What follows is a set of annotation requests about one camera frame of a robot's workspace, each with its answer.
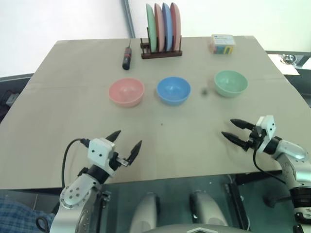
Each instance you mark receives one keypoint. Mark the blue plate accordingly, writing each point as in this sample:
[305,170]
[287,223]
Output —
[167,28]

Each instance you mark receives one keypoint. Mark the blue plaid cloth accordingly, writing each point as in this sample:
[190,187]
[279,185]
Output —
[17,213]

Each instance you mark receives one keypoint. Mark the pink bowl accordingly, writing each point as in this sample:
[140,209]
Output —
[126,93]

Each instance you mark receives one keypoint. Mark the green bowl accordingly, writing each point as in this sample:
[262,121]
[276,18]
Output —
[230,83]

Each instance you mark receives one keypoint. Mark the dark pink plate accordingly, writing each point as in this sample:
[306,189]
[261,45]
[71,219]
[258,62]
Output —
[176,26]

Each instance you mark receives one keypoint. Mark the silver rounded robot leg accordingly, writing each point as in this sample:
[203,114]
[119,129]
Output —
[206,211]
[145,211]

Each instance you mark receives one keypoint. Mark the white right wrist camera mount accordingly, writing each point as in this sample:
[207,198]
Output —
[267,126]

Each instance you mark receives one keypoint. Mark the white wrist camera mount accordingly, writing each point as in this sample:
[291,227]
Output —
[267,126]
[99,151]

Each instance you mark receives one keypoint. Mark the silver rounded right robot leg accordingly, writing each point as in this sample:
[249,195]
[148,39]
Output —
[206,211]

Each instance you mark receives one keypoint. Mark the black table frame leg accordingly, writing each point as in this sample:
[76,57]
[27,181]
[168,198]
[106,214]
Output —
[236,201]

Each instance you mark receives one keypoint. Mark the silver rounded left robot leg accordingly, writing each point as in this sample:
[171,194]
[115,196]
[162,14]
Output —
[145,211]

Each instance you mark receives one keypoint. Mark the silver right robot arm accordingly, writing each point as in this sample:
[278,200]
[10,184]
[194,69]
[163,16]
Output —
[291,157]

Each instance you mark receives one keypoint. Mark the dark wooden plate rack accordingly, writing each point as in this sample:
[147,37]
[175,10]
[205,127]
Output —
[160,54]

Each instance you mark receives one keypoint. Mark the grey metal pole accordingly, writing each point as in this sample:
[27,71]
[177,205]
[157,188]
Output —
[128,18]

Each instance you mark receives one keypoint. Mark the shiny metal object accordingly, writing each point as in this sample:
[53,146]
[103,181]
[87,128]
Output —
[289,59]

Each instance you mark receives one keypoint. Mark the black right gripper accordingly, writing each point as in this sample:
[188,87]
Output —
[256,137]

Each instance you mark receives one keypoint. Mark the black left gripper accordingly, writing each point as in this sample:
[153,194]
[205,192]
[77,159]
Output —
[116,161]

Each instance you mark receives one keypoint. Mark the light pink plate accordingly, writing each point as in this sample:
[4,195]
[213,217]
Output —
[159,29]

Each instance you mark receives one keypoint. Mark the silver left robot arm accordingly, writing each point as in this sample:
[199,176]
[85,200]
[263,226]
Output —
[77,194]

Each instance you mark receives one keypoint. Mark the clear box of coloured items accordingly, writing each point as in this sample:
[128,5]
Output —
[222,44]

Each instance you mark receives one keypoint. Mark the blue bowl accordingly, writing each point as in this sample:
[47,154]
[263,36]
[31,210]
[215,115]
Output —
[173,91]

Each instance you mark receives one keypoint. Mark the green plate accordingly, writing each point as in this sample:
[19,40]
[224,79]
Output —
[151,29]

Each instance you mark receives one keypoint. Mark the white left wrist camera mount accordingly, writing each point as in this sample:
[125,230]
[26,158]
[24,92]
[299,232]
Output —
[99,151]

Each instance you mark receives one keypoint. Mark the black screwdriver with red band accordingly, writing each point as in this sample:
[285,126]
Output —
[127,58]

